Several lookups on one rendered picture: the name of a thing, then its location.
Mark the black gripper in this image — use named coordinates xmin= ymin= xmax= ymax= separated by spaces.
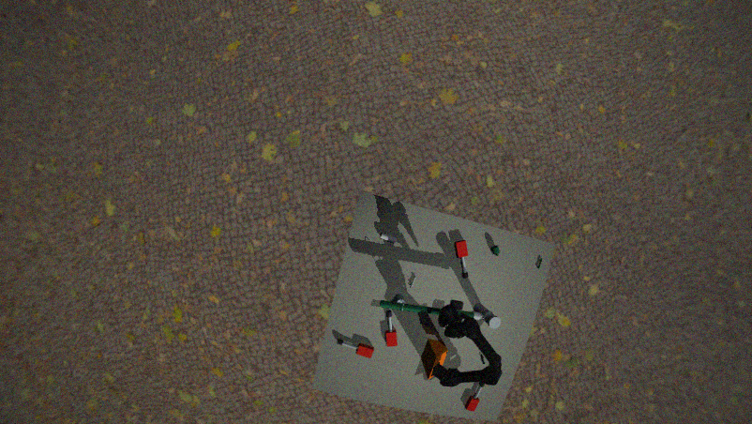
xmin=444 ymin=300 xmax=464 ymax=339

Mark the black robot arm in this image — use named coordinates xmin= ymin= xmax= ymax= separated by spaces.
xmin=431 ymin=304 xmax=502 ymax=386

